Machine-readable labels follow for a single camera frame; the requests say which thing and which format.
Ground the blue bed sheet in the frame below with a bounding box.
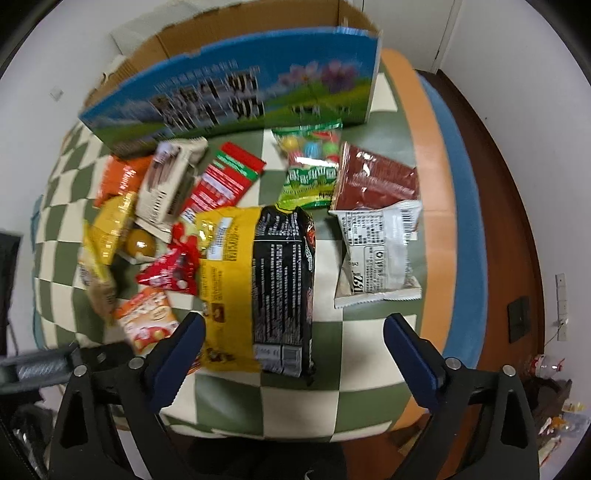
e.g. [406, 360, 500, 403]
[31, 74, 488, 368]

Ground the white grey snack packet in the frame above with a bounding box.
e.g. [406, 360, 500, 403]
[329, 200, 422, 308]

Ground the beige yellow snack packet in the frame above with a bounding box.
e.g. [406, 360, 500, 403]
[78, 222, 116, 323]

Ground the red green snack box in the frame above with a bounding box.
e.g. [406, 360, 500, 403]
[179, 142, 266, 223]

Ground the blue cardboard box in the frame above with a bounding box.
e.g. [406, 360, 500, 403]
[79, 1, 382, 156]

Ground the packaged braised egg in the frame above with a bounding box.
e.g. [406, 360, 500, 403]
[117, 228, 157, 265]

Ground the orange snack packet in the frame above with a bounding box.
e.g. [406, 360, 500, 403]
[93, 155, 152, 207]

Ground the yellow black snack bag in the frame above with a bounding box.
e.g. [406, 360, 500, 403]
[194, 205, 315, 378]

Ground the green candy bag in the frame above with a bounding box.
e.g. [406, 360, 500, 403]
[273, 120, 342, 210]

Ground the white brown biscuit box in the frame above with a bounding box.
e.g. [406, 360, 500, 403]
[135, 137, 208, 244]

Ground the orange sunflower seed bag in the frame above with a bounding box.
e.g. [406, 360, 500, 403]
[114, 287, 179, 356]

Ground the dark red snack packet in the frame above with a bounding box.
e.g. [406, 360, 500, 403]
[331, 142, 419, 210]

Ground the red small candy packet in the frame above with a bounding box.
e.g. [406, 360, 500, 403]
[135, 222, 200, 296]

